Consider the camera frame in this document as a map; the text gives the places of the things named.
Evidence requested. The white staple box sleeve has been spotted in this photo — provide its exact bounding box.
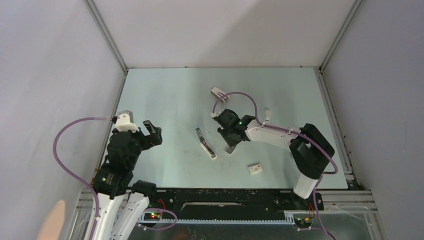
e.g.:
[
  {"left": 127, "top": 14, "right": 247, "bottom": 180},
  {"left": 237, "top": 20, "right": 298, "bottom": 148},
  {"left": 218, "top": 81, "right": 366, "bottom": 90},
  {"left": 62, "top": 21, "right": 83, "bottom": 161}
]
[{"left": 248, "top": 164, "right": 263, "bottom": 175}]

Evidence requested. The small white mini stapler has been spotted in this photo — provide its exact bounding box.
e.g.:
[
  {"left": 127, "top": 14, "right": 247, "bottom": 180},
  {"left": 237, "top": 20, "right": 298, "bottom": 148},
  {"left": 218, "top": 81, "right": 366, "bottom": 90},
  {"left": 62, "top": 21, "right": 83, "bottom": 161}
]
[{"left": 264, "top": 109, "right": 272, "bottom": 122}]

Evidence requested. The staple tray with staples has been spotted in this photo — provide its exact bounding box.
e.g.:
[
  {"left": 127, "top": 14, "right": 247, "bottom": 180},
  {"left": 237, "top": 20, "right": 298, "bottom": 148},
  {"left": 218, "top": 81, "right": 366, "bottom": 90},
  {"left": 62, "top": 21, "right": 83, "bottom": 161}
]
[{"left": 225, "top": 146, "right": 236, "bottom": 155}]

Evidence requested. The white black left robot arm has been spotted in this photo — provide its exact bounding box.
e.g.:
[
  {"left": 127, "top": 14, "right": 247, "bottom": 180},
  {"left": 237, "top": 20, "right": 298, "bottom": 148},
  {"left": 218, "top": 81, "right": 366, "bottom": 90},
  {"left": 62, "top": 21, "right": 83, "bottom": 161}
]
[{"left": 85, "top": 117, "right": 163, "bottom": 240}]

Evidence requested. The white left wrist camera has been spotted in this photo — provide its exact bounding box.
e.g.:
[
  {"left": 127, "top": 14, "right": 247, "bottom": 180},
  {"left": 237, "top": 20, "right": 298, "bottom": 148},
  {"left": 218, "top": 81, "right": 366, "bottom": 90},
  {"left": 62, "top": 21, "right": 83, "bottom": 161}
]
[{"left": 112, "top": 110, "right": 140, "bottom": 133}]

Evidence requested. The white slotted cable duct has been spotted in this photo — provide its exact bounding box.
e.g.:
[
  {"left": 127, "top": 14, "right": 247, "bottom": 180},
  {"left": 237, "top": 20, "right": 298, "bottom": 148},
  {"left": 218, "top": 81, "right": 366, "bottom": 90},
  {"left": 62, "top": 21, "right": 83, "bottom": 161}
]
[{"left": 139, "top": 211, "right": 296, "bottom": 226}]

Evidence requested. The white staple remover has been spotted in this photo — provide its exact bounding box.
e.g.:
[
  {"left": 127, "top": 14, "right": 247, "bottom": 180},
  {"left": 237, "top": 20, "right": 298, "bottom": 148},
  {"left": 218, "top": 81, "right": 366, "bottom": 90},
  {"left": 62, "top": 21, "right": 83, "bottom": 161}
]
[{"left": 210, "top": 86, "right": 229, "bottom": 103}]

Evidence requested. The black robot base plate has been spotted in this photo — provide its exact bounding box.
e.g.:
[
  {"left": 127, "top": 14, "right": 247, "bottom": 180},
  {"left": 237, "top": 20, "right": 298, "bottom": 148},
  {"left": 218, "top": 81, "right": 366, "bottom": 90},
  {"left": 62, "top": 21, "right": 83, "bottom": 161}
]
[{"left": 148, "top": 188, "right": 324, "bottom": 222}]

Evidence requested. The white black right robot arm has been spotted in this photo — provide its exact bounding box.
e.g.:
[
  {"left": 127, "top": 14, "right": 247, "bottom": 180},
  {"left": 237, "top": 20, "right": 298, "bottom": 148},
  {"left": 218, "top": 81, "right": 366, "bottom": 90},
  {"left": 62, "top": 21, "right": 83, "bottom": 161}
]
[{"left": 211, "top": 109, "right": 335, "bottom": 209}]

